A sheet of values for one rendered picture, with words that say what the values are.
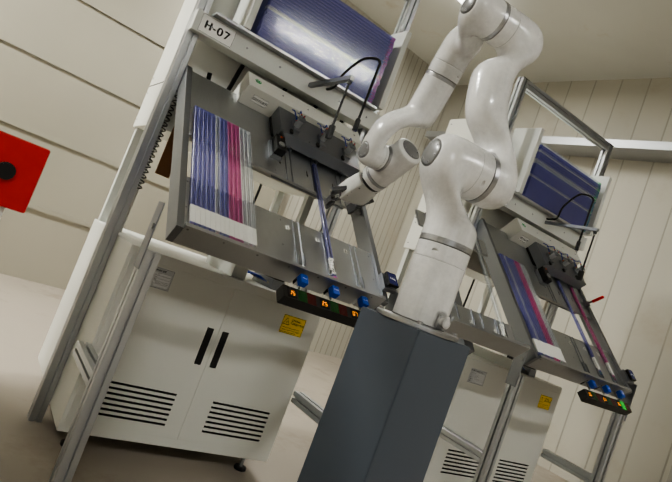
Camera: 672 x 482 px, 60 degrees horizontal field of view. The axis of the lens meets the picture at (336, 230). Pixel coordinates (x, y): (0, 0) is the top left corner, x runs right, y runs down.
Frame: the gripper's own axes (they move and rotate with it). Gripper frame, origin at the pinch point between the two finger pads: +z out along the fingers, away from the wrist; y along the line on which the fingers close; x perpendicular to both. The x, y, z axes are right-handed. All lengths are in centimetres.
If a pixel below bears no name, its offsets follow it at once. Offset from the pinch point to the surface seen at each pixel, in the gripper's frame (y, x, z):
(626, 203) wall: -312, -84, 15
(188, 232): 49, 17, 4
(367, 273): -12.2, 18.5, 5.9
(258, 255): 30.2, 20.3, 3.3
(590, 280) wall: -303, -40, 58
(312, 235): 6.6, 7.8, 7.0
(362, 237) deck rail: -19.0, 1.9, 10.5
